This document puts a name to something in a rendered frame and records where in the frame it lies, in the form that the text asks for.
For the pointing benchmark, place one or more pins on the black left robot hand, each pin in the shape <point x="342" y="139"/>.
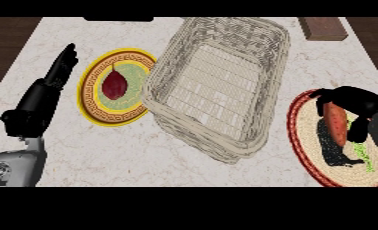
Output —
<point x="37" y="107"/>

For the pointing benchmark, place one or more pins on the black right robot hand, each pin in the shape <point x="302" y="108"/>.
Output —
<point x="355" y="99"/>

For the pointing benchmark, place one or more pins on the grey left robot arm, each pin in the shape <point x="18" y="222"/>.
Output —
<point x="23" y="167"/>

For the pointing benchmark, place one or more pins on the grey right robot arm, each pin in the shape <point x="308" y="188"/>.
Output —
<point x="374" y="130"/>

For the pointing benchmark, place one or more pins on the round red-rimmed woven placemat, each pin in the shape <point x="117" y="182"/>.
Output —
<point x="315" y="160"/>

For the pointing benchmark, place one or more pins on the pale wicker basket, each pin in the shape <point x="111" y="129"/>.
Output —
<point x="222" y="84"/>

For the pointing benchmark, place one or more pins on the yellow patterned round plate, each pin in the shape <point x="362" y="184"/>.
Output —
<point x="91" y="100"/>

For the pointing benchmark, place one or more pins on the brown wooden block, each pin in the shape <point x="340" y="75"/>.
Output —
<point x="322" y="29"/>

